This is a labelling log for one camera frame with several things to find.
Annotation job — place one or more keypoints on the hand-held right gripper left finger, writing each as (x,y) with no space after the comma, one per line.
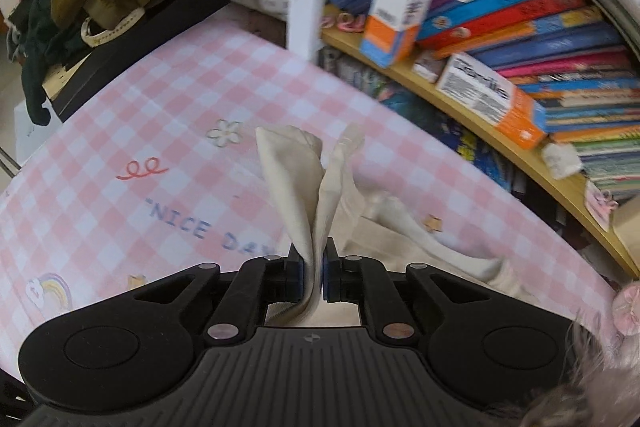
(296,278)

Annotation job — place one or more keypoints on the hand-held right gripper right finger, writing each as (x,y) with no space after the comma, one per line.
(330,279)

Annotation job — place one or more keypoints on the cream printed T-shirt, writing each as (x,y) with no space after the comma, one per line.
(300,187)

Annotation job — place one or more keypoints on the row of thin dark books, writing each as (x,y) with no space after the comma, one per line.
(425,107)

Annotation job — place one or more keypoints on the pink checked cartoon desk mat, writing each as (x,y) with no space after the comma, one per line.
(150,107)

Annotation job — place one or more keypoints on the small white box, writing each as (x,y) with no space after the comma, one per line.
(427,66)

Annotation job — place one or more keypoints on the flat white orange box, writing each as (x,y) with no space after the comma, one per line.
(485,99)

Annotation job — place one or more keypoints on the white plug adapter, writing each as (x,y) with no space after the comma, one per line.
(562,159)

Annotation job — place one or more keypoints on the black box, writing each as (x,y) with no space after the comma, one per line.
(165,27)

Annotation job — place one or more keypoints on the tall white orange box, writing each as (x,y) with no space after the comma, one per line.
(400,2)

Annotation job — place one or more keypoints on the row of colourful books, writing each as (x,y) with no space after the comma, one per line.
(550,32)

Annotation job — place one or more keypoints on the dark green cloth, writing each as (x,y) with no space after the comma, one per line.
(42,42)

